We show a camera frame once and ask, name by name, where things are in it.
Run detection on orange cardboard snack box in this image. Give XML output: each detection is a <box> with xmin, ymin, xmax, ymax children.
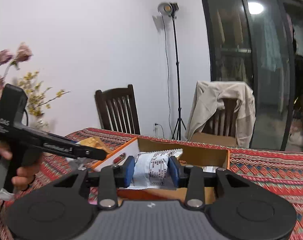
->
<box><xmin>91</xmin><ymin>137</ymin><xmax>230</xmax><ymax>202</ymax></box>

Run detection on wooden chair with jacket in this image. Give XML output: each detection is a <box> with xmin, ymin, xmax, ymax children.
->
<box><xmin>190</xmin><ymin>99</ymin><xmax>238</xmax><ymax>147</ymax></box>

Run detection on red patterned tablecloth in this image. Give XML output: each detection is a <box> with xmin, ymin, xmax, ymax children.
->
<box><xmin>0</xmin><ymin>128</ymin><xmax>303</xmax><ymax>239</ymax></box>

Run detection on white printed snack packet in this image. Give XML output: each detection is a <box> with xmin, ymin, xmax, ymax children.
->
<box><xmin>128</xmin><ymin>149</ymin><xmax>183</xmax><ymax>190</ymax></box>

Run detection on beige jacket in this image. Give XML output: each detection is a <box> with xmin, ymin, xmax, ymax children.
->
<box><xmin>185</xmin><ymin>81</ymin><xmax>256</xmax><ymax>148</ymax></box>

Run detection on person's left hand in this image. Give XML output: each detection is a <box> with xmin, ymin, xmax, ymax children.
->
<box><xmin>0</xmin><ymin>140</ymin><xmax>43</xmax><ymax>191</ymax></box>

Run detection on dark glass sliding door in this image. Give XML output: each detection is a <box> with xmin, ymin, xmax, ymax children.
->
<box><xmin>202</xmin><ymin>0</ymin><xmax>303</xmax><ymax>151</ymax></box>

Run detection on yellow snack packet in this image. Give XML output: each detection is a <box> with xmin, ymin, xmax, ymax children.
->
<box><xmin>77</xmin><ymin>137</ymin><xmax>112</xmax><ymax>154</ymax></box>

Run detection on dark wooden chair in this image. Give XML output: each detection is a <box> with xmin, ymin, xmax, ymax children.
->
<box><xmin>94</xmin><ymin>84</ymin><xmax>141</xmax><ymax>135</ymax></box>

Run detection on yellow flower branches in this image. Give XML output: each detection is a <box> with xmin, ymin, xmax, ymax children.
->
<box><xmin>18</xmin><ymin>71</ymin><xmax>69</xmax><ymax>118</ymax></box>

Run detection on dried pink roses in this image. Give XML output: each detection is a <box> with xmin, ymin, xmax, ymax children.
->
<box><xmin>0</xmin><ymin>42</ymin><xmax>33</xmax><ymax>99</ymax></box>

